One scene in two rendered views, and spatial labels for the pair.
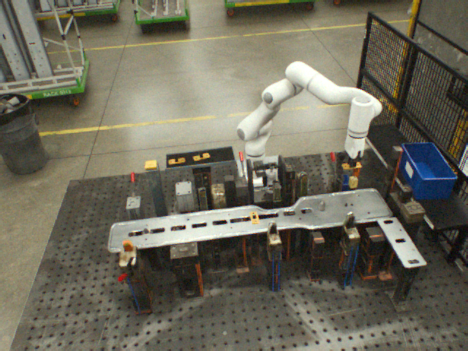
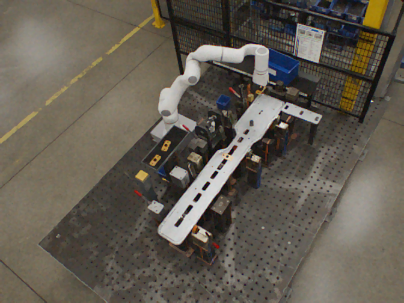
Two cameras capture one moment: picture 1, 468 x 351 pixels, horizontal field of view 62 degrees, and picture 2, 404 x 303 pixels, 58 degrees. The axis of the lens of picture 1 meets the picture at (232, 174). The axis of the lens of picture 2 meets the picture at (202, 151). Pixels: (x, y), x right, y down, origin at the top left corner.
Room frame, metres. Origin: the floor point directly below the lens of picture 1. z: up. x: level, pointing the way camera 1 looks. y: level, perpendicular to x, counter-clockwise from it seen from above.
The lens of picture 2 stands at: (0.39, 1.05, 3.08)
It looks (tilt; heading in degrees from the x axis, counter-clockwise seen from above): 53 degrees down; 317
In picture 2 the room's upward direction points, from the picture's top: 9 degrees counter-clockwise
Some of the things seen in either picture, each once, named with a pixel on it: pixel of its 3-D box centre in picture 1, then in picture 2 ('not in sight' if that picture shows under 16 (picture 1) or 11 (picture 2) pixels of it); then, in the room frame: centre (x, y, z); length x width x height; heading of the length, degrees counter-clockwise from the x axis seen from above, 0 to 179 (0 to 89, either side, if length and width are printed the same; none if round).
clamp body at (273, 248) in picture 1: (273, 260); (253, 171); (1.19, -0.17, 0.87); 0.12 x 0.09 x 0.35; 5
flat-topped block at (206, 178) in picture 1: (204, 191); (171, 166); (1.67, 0.17, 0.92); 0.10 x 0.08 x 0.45; 95
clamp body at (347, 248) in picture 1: (346, 255); (279, 139); (1.19, -0.52, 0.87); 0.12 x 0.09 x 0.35; 5
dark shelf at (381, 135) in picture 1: (409, 168); (263, 69); (1.64, -0.97, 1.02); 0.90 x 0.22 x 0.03; 5
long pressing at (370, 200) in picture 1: (250, 219); (226, 159); (1.35, -0.07, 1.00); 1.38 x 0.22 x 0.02; 95
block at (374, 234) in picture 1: (370, 253); (285, 130); (1.22, -0.65, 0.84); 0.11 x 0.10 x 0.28; 5
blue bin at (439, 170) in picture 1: (424, 170); (277, 66); (1.53, -0.98, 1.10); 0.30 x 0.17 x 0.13; 177
